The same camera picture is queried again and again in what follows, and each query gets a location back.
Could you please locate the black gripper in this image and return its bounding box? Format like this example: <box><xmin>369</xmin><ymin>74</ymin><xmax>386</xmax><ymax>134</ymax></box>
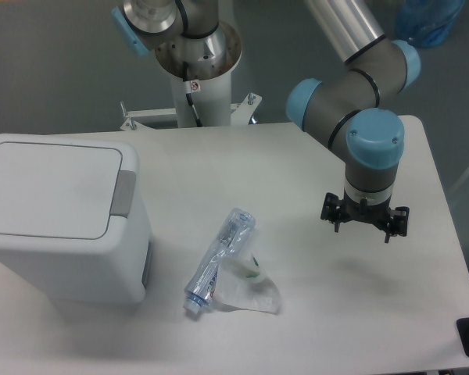
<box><xmin>320</xmin><ymin>192</ymin><xmax>410</xmax><ymax>243</ymax></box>

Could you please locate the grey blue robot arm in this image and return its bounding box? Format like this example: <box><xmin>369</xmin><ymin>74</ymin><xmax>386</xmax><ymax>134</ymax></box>
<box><xmin>112</xmin><ymin>1</ymin><xmax>421</xmax><ymax>238</ymax></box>

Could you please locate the white trash can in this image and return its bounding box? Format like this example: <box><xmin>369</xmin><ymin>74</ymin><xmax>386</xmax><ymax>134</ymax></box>
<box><xmin>0</xmin><ymin>134</ymin><xmax>152</xmax><ymax>304</ymax></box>

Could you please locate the clear plastic bag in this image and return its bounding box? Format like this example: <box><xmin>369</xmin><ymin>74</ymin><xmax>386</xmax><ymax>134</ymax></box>
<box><xmin>213</xmin><ymin>254</ymin><xmax>282</xmax><ymax>315</ymax></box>

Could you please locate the crushed clear plastic bottle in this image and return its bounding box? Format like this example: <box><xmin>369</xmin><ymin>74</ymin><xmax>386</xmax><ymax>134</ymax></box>
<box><xmin>183</xmin><ymin>208</ymin><xmax>256</xmax><ymax>317</ymax></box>

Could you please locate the blue plastic bag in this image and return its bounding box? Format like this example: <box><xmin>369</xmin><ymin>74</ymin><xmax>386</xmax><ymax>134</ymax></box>
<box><xmin>395</xmin><ymin>0</ymin><xmax>466</xmax><ymax>48</ymax></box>

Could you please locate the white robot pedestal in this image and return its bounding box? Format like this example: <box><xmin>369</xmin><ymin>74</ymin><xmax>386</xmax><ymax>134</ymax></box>
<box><xmin>120</xmin><ymin>21</ymin><xmax>263</xmax><ymax>130</ymax></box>

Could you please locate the black pedestal cable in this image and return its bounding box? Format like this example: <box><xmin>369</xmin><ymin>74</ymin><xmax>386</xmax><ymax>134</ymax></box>
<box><xmin>182</xmin><ymin>61</ymin><xmax>203</xmax><ymax>128</ymax></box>

